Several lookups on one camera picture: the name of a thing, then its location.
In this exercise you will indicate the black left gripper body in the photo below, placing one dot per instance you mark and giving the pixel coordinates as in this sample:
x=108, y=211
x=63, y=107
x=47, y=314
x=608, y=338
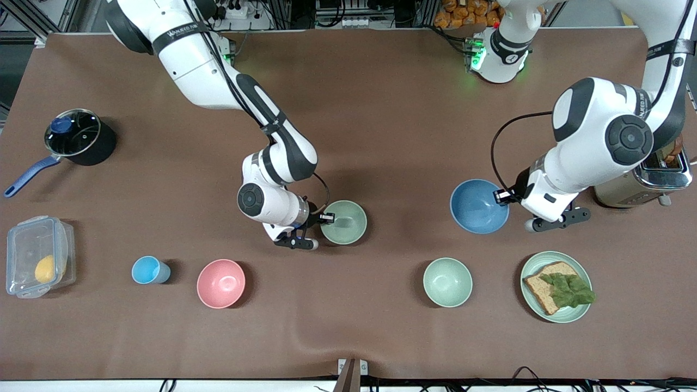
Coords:
x=518, y=189

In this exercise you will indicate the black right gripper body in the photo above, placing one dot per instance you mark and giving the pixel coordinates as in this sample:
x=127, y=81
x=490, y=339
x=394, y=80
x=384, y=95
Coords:
x=313, y=215

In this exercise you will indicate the pale green bowl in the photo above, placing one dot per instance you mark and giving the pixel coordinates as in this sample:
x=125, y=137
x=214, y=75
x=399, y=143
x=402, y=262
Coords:
x=447, y=282
x=348, y=231

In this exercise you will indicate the blue bowl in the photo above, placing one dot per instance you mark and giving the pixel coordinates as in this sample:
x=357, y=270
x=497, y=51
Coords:
x=476, y=209

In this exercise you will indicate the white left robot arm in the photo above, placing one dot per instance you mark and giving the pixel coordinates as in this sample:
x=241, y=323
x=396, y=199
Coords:
x=599, y=125

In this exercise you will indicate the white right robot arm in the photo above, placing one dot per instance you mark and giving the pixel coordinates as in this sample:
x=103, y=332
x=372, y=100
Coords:
x=190, y=65

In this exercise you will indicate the pink bowl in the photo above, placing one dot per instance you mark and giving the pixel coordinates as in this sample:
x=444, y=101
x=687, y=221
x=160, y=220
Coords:
x=220, y=283

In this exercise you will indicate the brown bread slice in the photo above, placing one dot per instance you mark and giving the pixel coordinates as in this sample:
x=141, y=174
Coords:
x=536, y=288

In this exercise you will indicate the brown table mat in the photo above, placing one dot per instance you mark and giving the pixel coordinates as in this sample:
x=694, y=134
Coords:
x=381, y=136

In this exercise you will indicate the silver toaster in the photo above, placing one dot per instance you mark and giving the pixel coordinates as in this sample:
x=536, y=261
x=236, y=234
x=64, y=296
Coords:
x=626, y=196

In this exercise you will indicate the green lettuce leaf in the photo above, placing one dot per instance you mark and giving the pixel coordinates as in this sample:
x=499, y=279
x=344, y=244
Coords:
x=569, y=291

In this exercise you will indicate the pale green plate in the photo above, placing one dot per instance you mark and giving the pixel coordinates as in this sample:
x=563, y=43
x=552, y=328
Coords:
x=566, y=317

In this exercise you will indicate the toast slice in toaster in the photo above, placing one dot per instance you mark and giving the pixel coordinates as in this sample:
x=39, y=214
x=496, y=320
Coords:
x=674, y=149

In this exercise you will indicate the light blue cup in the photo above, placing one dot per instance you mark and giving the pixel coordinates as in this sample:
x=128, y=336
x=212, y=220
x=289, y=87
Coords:
x=147, y=270

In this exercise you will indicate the orange snack bag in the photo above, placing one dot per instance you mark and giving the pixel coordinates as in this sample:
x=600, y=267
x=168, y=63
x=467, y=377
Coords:
x=463, y=13

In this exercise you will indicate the white power strip with plugs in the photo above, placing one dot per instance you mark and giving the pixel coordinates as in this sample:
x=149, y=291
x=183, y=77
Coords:
x=256, y=23

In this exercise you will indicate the glass lid with blue knob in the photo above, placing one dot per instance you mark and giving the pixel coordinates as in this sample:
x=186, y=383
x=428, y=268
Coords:
x=79, y=136

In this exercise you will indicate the yellow lemon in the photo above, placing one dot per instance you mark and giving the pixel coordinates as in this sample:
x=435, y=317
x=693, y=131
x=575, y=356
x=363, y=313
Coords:
x=44, y=269

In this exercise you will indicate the clear plastic lidded container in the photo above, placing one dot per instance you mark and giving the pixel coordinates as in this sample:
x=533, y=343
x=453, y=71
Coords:
x=22, y=245

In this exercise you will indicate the grey metal bracket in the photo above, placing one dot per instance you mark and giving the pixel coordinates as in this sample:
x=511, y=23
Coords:
x=343, y=367

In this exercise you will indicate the aluminium frame profile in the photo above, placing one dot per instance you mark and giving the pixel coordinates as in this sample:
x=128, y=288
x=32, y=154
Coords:
x=41, y=39

